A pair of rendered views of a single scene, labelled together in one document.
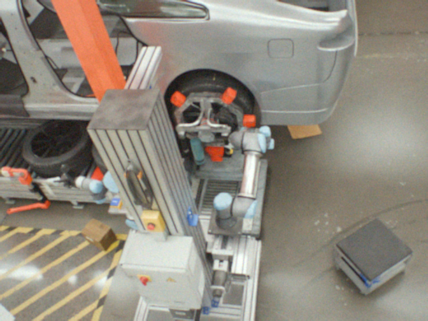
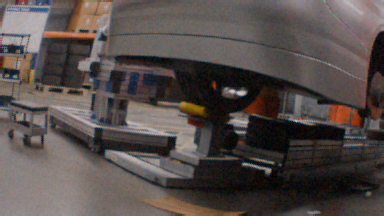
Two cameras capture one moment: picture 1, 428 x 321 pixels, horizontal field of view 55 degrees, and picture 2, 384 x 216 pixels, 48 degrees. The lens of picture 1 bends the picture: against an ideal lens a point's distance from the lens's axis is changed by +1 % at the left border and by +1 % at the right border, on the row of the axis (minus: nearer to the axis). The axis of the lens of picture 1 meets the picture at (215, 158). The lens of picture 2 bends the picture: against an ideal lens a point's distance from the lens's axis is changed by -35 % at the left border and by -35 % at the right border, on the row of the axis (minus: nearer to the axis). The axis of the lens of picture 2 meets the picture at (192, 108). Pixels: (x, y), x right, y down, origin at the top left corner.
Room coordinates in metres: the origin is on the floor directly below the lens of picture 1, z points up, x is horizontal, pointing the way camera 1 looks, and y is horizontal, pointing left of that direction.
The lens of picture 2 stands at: (4.71, -3.66, 0.73)
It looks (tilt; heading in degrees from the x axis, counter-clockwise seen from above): 3 degrees down; 123
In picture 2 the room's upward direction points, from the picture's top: 9 degrees clockwise
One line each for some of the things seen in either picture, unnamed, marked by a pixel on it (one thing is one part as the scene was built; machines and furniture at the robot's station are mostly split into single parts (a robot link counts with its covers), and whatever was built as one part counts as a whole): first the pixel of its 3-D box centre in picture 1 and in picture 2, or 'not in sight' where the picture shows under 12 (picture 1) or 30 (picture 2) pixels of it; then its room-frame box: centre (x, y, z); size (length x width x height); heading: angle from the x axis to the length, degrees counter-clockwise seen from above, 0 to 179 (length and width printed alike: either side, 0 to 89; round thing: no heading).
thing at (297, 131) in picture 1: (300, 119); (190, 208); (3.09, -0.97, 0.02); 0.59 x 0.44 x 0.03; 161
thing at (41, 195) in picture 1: (34, 190); not in sight; (2.60, 1.70, 0.30); 0.09 x 0.05 x 0.50; 71
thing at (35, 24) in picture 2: not in sight; (17, 45); (-3.52, 2.11, 0.98); 1.50 x 0.50 x 1.95; 72
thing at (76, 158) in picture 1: (60, 146); (321, 135); (3.01, 1.46, 0.39); 0.66 x 0.66 x 0.24
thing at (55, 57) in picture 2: not in sight; (62, 68); (-3.97, 4.46, 0.55); 1.40 x 0.80 x 1.09; 74
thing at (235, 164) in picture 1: (221, 149); (210, 141); (2.60, -0.07, 0.32); 0.40 x 0.30 x 0.28; 71
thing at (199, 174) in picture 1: (224, 162); (205, 168); (2.60, -0.08, 0.13); 0.50 x 0.36 x 0.10; 71
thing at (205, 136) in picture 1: (208, 127); not in sight; (2.37, 0.00, 0.85); 0.21 x 0.14 x 0.14; 161
